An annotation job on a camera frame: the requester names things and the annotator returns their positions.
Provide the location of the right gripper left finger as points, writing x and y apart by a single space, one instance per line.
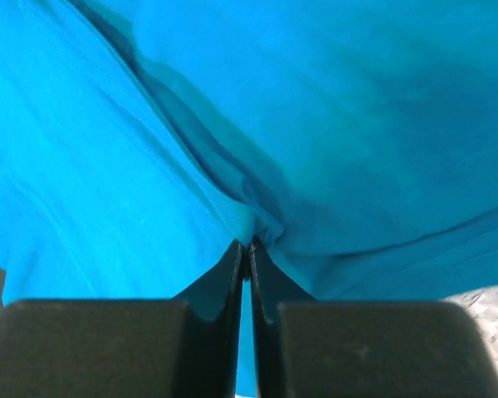
185 346

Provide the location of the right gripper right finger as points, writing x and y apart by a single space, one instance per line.
308 348

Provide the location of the teal blue t-shirt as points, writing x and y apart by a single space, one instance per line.
357 139

